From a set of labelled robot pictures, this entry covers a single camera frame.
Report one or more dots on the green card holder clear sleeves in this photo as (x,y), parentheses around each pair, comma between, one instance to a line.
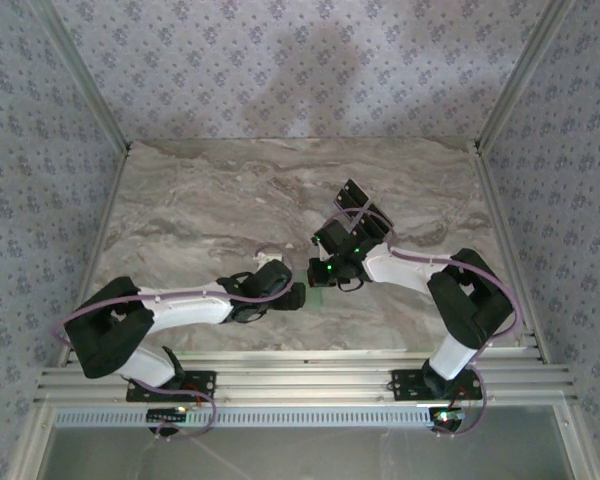
(317,297)

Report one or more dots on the black credit card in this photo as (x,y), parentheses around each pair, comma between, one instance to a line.
(372,231)
(345,204)
(380,215)

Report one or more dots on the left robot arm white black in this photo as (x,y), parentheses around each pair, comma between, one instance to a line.
(190,307)

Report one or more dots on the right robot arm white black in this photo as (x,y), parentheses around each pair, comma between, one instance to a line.
(400,270)

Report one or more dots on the small circuit board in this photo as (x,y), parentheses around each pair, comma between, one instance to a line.
(447,417)
(167,414)

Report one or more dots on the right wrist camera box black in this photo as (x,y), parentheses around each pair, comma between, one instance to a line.
(334,235)

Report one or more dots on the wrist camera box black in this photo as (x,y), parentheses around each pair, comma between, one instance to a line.
(334,235)
(272,277)

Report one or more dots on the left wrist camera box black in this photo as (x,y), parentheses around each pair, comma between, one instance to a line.
(272,277)

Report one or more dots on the aluminium table edge rail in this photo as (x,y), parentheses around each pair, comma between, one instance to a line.
(305,357)

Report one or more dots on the wide aluminium base rail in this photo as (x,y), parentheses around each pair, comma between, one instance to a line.
(305,387)

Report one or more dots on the aluminium table side rail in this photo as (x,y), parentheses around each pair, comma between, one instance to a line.
(105,220)
(512,250)

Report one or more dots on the aluminium lower frame post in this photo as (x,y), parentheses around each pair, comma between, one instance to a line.
(575,445)
(32,445)

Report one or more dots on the aluminium frame corner post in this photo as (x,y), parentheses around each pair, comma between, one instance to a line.
(521,75)
(87,75)

